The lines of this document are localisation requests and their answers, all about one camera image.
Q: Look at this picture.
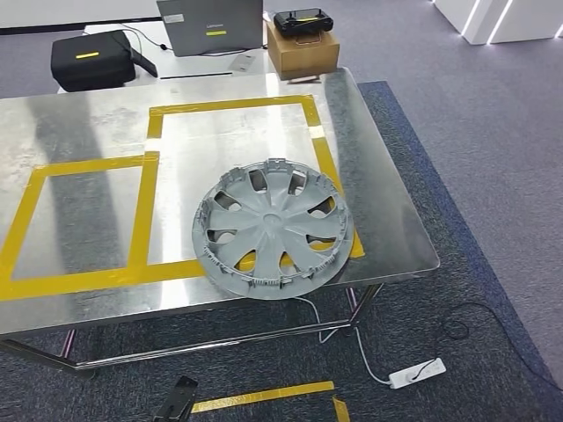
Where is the black carrying case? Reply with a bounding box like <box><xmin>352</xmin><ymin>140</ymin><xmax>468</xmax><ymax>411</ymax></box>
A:
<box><xmin>51</xmin><ymin>30</ymin><xmax>158</xmax><ymax>93</ymax></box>

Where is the brown cardboard box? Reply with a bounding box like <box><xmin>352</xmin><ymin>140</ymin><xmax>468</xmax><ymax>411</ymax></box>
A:
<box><xmin>266</xmin><ymin>22</ymin><xmax>340</xmax><ymax>82</ymax></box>

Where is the black device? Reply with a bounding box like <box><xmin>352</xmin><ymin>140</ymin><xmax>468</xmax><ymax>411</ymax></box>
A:
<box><xmin>273</xmin><ymin>8</ymin><xmax>334</xmax><ymax>40</ymax></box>

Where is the grey plastic wheel hubcap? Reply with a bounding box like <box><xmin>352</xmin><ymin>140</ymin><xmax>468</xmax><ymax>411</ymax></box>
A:
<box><xmin>191</xmin><ymin>157</ymin><xmax>355</xmax><ymax>302</ymax></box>

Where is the grey flat card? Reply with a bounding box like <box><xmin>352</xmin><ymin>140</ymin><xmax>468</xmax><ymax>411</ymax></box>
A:
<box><xmin>230</xmin><ymin>53</ymin><xmax>257</xmax><ymax>73</ymax></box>

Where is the white lit furniture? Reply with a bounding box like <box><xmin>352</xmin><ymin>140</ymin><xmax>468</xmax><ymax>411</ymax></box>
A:
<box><xmin>431</xmin><ymin>0</ymin><xmax>563</xmax><ymax>47</ymax></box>

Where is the black power cable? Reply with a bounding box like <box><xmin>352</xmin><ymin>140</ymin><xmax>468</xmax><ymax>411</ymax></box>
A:
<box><xmin>406</xmin><ymin>301</ymin><xmax>563</xmax><ymax>392</ymax></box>

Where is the grey laptop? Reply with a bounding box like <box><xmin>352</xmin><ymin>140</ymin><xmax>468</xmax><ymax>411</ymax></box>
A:
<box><xmin>156</xmin><ymin>0</ymin><xmax>263</xmax><ymax>58</ymax></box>

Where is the thin dark laptop cable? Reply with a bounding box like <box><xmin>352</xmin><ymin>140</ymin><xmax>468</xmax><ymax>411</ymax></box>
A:
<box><xmin>121</xmin><ymin>23</ymin><xmax>173</xmax><ymax>53</ymax></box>

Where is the yellow workbench tape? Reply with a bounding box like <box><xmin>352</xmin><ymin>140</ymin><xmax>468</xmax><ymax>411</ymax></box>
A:
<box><xmin>0</xmin><ymin>94</ymin><xmax>366</xmax><ymax>302</ymax></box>

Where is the pale desk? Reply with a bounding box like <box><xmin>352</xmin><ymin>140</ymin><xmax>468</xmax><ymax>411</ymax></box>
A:
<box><xmin>57</xmin><ymin>14</ymin><xmax>282</xmax><ymax>94</ymax></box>

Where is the yellow floor tape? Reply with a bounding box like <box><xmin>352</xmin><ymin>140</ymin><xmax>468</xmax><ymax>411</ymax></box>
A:
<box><xmin>191</xmin><ymin>381</ymin><xmax>351</xmax><ymax>422</ymax></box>

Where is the stainless steel workbench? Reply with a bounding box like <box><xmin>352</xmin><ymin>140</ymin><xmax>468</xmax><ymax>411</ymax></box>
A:
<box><xmin>0</xmin><ymin>67</ymin><xmax>441</xmax><ymax>380</ymax></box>

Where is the long white power strip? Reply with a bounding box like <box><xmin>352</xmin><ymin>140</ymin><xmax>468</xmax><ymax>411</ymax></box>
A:
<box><xmin>389</xmin><ymin>357</ymin><xmax>447</xmax><ymax>390</ymax></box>

